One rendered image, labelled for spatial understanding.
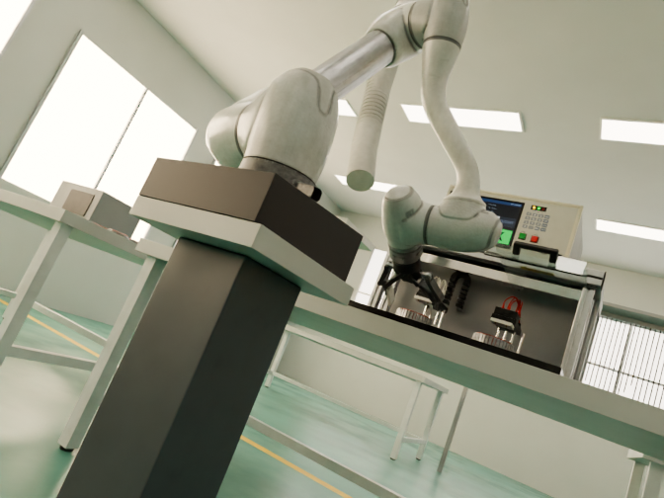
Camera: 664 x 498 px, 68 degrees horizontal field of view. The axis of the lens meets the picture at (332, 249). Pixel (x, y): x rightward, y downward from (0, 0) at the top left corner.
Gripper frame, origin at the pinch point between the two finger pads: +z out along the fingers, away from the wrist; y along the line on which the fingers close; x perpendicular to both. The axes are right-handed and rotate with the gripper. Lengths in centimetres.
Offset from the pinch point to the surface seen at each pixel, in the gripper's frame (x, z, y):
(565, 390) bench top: -20, -13, 46
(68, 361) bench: -52, 38, -137
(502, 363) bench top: -19.1, -13.8, 32.2
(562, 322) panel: 26.9, 18.4, 37.9
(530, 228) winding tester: 42.0, -4.0, 22.2
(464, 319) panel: 20.2, 22.8, 8.6
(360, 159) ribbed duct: 114, 29, -87
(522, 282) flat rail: 23.9, 2.4, 25.3
